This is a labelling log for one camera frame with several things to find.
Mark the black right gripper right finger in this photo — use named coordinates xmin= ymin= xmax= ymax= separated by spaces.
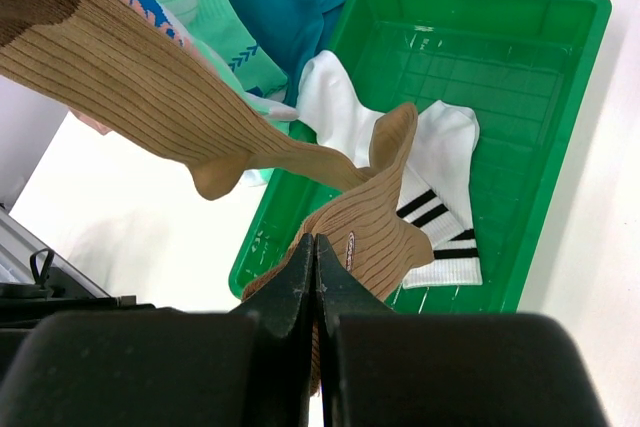
xmin=314 ymin=235 xmax=607 ymax=426

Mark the mint patterned sock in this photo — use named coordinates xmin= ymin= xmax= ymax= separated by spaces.
xmin=74 ymin=0 xmax=301 ymax=188

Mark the brown ribbed sock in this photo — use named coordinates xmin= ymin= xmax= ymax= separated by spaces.
xmin=1 ymin=0 xmax=367 ymax=200

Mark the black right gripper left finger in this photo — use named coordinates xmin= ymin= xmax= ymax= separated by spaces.
xmin=1 ymin=235 xmax=313 ymax=426

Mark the white black-striped sock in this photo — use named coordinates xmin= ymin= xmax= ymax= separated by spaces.
xmin=397 ymin=101 xmax=482 ymax=289

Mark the green plastic tray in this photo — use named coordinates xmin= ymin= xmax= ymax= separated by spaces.
xmin=228 ymin=0 xmax=613 ymax=316

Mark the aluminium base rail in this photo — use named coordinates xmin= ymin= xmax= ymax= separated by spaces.
xmin=1 ymin=211 xmax=153 ymax=330

